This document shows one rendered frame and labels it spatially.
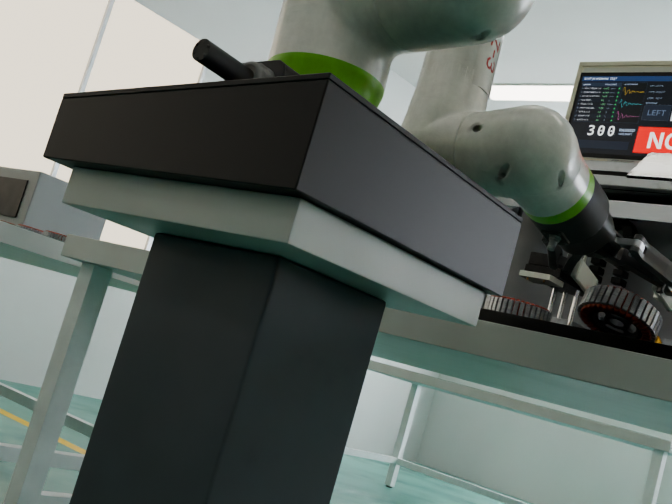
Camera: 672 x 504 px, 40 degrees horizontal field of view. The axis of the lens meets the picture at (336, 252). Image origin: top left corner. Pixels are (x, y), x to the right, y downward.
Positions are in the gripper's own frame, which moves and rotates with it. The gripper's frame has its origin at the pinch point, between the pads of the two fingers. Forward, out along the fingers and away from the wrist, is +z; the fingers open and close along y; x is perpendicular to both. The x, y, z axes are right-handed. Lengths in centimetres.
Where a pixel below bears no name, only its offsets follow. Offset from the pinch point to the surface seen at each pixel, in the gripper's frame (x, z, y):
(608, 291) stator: -3.0, -5.2, 0.0
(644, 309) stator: -3.6, -2.7, 4.5
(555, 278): 7.1, 16.3, -21.1
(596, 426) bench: 57, 298, -138
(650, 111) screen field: 42.5, 17.0, -16.0
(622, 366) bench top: -14.5, -9.6, 7.6
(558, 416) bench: 57, 298, -159
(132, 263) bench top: -16, -9, -96
